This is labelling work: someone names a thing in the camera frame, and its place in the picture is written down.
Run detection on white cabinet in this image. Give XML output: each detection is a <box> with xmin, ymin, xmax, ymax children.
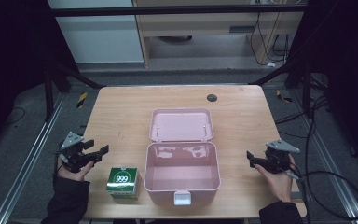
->
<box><xmin>47</xmin><ymin>0</ymin><xmax>145</xmax><ymax>65</ymax></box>

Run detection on aluminium floor rail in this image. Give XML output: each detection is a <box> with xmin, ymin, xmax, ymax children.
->
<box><xmin>288</xmin><ymin>88</ymin><xmax>358</xmax><ymax>224</ymax></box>
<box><xmin>0</xmin><ymin>92</ymin><xmax>68</xmax><ymax>224</ymax></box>

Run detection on person's left hand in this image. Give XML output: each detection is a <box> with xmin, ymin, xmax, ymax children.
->
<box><xmin>56</xmin><ymin>155</ymin><xmax>96</xmax><ymax>183</ymax></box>

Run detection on black floor cable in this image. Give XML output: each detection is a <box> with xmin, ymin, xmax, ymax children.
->
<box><xmin>3</xmin><ymin>106</ymin><xmax>27</xmax><ymax>126</ymax></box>

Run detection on yellow and black tape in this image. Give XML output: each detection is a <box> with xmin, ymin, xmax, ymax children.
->
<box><xmin>275</xmin><ymin>89</ymin><xmax>293</xmax><ymax>104</ymax></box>
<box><xmin>76</xmin><ymin>91</ymin><xmax>89</xmax><ymax>109</ymax></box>

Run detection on wooden table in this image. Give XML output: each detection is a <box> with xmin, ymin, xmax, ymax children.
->
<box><xmin>82</xmin><ymin>84</ymin><xmax>308</xmax><ymax>220</ymax></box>

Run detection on black metal stand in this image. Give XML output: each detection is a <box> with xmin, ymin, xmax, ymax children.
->
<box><xmin>42</xmin><ymin>57</ymin><xmax>106</xmax><ymax>123</ymax></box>
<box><xmin>249</xmin><ymin>57</ymin><xmax>315</xmax><ymax>119</ymax></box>

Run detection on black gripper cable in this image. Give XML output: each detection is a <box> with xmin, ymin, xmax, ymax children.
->
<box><xmin>283</xmin><ymin>92</ymin><xmax>358</xmax><ymax>221</ymax></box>

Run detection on green and white box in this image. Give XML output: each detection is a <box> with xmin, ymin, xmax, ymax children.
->
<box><xmin>105</xmin><ymin>167</ymin><xmax>143</xmax><ymax>200</ymax></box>

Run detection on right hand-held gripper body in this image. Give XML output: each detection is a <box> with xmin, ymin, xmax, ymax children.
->
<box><xmin>251</xmin><ymin>138</ymin><xmax>301</xmax><ymax>175</ymax></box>

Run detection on black hanging cables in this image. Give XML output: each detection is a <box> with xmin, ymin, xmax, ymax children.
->
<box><xmin>249</xmin><ymin>12</ymin><xmax>293</xmax><ymax>67</ymax></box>

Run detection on pink plastic storage box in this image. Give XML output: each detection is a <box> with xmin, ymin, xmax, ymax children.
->
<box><xmin>143</xmin><ymin>107</ymin><xmax>222</xmax><ymax>206</ymax></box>

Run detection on black metal frame bar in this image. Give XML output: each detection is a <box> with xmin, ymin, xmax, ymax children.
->
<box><xmin>48</xmin><ymin>4</ymin><xmax>309</xmax><ymax>18</ymax></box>

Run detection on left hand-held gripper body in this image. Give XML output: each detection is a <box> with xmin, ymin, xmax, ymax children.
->
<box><xmin>55</xmin><ymin>131</ymin><xmax>102</xmax><ymax>174</ymax></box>

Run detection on light wooden desk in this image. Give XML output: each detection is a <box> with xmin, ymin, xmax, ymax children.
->
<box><xmin>132</xmin><ymin>0</ymin><xmax>306</xmax><ymax>69</ymax></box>

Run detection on person's right hand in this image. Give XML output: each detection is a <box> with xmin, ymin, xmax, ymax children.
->
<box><xmin>254</xmin><ymin>153</ymin><xmax>296</xmax><ymax>203</ymax></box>

